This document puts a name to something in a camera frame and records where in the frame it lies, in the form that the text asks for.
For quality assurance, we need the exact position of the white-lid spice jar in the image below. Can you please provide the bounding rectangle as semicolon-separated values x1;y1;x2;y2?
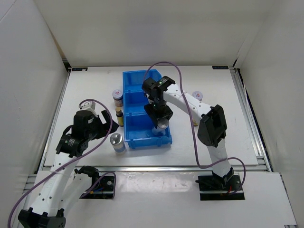
192;91;203;101
112;89;124;107

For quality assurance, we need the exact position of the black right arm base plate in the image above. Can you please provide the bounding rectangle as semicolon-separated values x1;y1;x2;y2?
195;175;245;201

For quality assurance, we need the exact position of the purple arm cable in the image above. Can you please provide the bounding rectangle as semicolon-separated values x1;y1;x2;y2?
9;98;117;228
142;61;247;194

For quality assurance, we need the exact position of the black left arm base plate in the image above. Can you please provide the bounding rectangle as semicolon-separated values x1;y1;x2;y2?
74;166;117;200

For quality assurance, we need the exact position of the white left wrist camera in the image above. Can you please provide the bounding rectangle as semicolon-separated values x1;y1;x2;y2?
79;101;97;117

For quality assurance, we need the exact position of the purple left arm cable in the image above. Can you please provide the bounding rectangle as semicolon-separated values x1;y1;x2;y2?
9;98;117;228

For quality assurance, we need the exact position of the silver-lid shaker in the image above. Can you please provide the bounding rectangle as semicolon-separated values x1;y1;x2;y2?
152;118;169;136
110;133;126;154

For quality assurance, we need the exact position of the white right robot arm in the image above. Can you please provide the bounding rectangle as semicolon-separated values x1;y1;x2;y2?
142;76;234;190

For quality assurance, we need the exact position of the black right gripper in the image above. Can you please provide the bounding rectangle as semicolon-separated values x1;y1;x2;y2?
144;99;173;128

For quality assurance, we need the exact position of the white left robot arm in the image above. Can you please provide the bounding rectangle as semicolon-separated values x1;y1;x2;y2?
18;108;118;228

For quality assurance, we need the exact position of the blue three-compartment plastic bin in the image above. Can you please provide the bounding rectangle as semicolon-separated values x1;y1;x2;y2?
123;69;172;150

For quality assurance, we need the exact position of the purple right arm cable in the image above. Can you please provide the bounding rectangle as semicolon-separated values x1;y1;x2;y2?
142;61;247;194

